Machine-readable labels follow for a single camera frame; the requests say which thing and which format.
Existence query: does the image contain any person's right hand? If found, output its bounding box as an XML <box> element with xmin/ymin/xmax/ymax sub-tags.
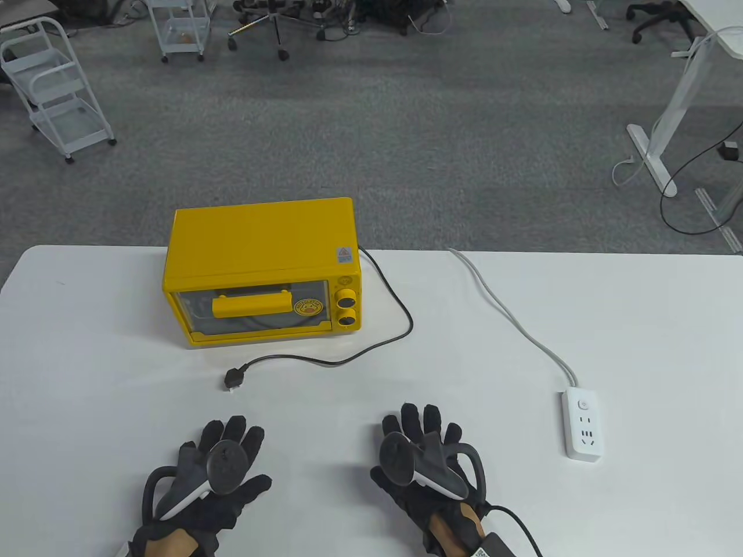
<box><xmin>370</xmin><ymin>403</ymin><xmax>488</xmax><ymax>555</ymax></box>

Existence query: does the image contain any person's left hand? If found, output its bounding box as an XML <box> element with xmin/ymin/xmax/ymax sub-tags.
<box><xmin>129</xmin><ymin>415</ymin><xmax>273</xmax><ymax>557</ymax></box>

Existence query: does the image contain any black oven power cord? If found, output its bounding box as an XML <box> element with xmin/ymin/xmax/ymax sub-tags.
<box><xmin>224</xmin><ymin>246</ymin><xmax>414</xmax><ymax>392</ymax></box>

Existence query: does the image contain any white power strip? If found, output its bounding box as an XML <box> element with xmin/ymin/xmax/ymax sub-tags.
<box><xmin>561</xmin><ymin>389</ymin><xmax>603</xmax><ymax>463</ymax></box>

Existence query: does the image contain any yellow toaster oven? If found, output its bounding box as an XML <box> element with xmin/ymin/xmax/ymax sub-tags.
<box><xmin>162</xmin><ymin>197</ymin><xmax>363</xmax><ymax>348</ymax></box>

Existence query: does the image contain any person's right forearm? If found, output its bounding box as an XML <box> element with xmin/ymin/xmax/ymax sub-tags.
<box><xmin>428</xmin><ymin>504</ymin><xmax>486</xmax><ymax>557</ymax></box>

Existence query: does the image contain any person's left forearm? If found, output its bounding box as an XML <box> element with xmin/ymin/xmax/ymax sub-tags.
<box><xmin>145</xmin><ymin>534</ymin><xmax>199</xmax><ymax>557</ymax></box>

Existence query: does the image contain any grey-white left hand controller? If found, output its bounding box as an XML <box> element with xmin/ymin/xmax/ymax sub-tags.
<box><xmin>142</xmin><ymin>440</ymin><xmax>251</xmax><ymax>521</ymax></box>

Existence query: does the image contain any grey-white hand controller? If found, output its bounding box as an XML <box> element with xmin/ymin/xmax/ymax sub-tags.
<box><xmin>142</xmin><ymin>440</ymin><xmax>251</xmax><ymax>521</ymax></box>
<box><xmin>378</xmin><ymin>431</ymin><xmax>487</xmax><ymax>505</ymax></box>

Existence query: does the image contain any grey-white right hand controller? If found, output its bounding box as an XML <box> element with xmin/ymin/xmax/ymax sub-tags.
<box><xmin>378</xmin><ymin>431</ymin><xmax>487</xmax><ymax>505</ymax></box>

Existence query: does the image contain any silver office chair base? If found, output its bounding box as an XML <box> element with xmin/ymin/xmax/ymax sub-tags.
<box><xmin>228</xmin><ymin>0</ymin><xmax>327</xmax><ymax>62</ymax></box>

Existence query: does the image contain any white standing desk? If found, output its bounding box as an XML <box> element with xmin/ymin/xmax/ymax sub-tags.
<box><xmin>627</xmin><ymin>0</ymin><xmax>743</xmax><ymax>199</ymax></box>

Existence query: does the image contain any black equipment pile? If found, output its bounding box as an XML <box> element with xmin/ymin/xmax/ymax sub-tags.
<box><xmin>313</xmin><ymin>0</ymin><xmax>449</xmax><ymax>41</ymax></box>

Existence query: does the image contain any black office chair base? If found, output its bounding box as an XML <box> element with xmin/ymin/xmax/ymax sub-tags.
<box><xmin>626</xmin><ymin>0</ymin><xmax>697</xmax><ymax>45</ymax></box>

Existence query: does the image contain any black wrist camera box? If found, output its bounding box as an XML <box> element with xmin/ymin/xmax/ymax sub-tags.
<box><xmin>464</xmin><ymin>531</ymin><xmax>518</xmax><ymax>557</ymax></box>

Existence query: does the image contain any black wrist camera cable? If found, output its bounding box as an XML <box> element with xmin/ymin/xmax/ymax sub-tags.
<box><xmin>481</xmin><ymin>504</ymin><xmax>544</xmax><ymax>557</ymax></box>

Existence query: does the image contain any black floor cable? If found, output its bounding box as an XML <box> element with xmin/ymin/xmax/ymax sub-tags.
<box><xmin>659</xmin><ymin>119</ymin><xmax>743</xmax><ymax>235</ymax></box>

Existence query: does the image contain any white floor cable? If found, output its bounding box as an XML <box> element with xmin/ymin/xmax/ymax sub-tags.
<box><xmin>612</xmin><ymin>153</ymin><xmax>648</xmax><ymax>187</ymax></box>

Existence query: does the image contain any grey floor cable cover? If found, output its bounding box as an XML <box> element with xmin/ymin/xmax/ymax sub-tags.
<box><xmin>695</xmin><ymin>188</ymin><xmax>743</xmax><ymax>255</ymax></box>

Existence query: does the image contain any large white wire trolley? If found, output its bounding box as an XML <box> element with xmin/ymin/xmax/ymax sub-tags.
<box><xmin>0</xmin><ymin>16</ymin><xmax>117</xmax><ymax>164</ymax></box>

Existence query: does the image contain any small white wire trolley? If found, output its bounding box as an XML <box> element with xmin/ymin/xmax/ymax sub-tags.
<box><xmin>147</xmin><ymin>0</ymin><xmax>212</xmax><ymax>63</ymax></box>

